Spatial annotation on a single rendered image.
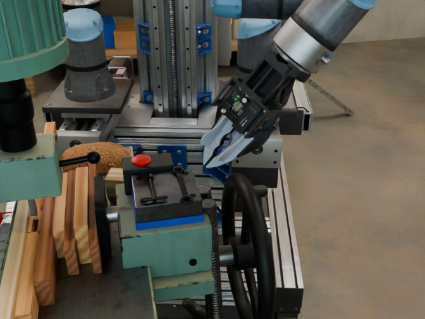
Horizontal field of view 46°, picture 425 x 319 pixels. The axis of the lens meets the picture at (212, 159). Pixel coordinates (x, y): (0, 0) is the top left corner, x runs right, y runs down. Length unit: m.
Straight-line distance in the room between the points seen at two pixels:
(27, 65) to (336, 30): 0.38
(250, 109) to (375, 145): 2.37
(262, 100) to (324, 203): 1.80
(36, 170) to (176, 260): 0.24
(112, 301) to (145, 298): 0.04
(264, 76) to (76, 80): 0.89
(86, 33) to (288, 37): 0.85
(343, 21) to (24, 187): 0.49
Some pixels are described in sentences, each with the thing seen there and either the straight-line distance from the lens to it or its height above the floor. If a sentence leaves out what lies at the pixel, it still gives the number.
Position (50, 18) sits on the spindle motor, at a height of 1.26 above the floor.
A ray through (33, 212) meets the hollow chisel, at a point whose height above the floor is 0.96.
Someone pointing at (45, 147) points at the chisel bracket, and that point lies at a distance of 0.75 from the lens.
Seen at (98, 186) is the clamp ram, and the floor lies 0.99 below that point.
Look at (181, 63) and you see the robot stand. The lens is 1.54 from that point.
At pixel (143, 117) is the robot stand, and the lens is 1.58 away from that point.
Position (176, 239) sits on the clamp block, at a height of 0.94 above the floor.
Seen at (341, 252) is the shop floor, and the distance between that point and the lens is 2.21.
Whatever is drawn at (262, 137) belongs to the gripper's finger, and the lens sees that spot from 0.75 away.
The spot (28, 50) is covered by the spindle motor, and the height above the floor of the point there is 1.23.
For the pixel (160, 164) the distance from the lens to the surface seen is 0.79.
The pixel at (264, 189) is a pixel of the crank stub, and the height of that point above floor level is 0.88.
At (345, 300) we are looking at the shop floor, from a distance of 2.01.
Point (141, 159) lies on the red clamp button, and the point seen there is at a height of 1.03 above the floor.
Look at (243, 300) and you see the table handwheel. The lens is 1.00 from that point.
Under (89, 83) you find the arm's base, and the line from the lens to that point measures 1.48.
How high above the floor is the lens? 1.42
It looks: 31 degrees down
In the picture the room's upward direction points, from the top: straight up
